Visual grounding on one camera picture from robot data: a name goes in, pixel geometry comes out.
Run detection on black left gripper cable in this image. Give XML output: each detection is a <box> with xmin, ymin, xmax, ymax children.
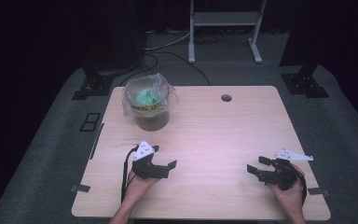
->
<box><xmin>120</xmin><ymin>145</ymin><xmax>140</xmax><ymax>203</ymax></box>

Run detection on black tape piece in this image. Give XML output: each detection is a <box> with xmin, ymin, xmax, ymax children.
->
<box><xmin>307</xmin><ymin>187</ymin><xmax>331</xmax><ymax>197</ymax></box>
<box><xmin>70</xmin><ymin>184</ymin><xmax>91</xmax><ymax>193</ymax></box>

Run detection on plastic-lined bin with green item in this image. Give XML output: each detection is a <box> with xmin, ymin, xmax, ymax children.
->
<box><xmin>121</xmin><ymin>72</ymin><xmax>180</xmax><ymax>119</ymax></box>

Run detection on yellow printed wrapper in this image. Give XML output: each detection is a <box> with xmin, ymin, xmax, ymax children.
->
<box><xmin>130</xmin><ymin>103</ymin><xmax>163</xmax><ymax>115</ymax></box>

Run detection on person's right hand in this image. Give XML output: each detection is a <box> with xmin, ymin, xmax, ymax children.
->
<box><xmin>266</xmin><ymin>163</ymin><xmax>308</xmax><ymax>217</ymax></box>

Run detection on person's left hand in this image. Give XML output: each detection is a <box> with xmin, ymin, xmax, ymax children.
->
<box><xmin>122</xmin><ymin>168</ymin><xmax>161</xmax><ymax>207</ymax></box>

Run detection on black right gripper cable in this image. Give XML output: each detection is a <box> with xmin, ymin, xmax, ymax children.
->
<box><xmin>296</xmin><ymin>169</ymin><xmax>309</xmax><ymax>204</ymax></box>

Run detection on white metal stand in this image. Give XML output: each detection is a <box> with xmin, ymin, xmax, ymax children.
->
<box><xmin>187</xmin><ymin>0</ymin><xmax>268</xmax><ymax>65</ymax></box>

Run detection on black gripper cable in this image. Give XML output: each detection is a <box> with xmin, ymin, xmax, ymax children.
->
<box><xmin>120</xmin><ymin>145</ymin><xmax>140</xmax><ymax>203</ymax></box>
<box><xmin>296</xmin><ymin>169</ymin><xmax>309</xmax><ymax>204</ymax></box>

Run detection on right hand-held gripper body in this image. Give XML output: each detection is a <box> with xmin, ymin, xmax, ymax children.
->
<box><xmin>255</xmin><ymin>148</ymin><xmax>314</xmax><ymax>191</ymax></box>

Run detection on grey floor cable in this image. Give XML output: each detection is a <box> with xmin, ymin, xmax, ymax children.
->
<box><xmin>143</xmin><ymin>27</ymin><xmax>200</xmax><ymax>52</ymax></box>

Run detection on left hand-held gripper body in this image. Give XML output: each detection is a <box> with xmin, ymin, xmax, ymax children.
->
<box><xmin>131</xmin><ymin>140</ymin><xmax>171</xmax><ymax>180</ymax></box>

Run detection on green crumpled paper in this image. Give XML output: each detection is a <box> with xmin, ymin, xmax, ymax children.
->
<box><xmin>134</xmin><ymin>89</ymin><xmax>159</xmax><ymax>107</ymax></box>

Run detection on black metal stand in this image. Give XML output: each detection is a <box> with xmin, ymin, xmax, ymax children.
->
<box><xmin>279</xmin><ymin>60</ymin><xmax>331</xmax><ymax>100</ymax></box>
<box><xmin>71</xmin><ymin>54</ymin><xmax>145</xmax><ymax>102</ymax></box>

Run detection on brown round trash bin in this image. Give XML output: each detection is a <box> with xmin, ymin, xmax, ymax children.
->
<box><xmin>134</xmin><ymin>109</ymin><xmax>171</xmax><ymax>133</ymax></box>

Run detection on black floor cable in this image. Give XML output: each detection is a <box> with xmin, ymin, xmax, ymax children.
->
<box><xmin>118</xmin><ymin>50</ymin><xmax>213</xmax><ymax>87</ymax></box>

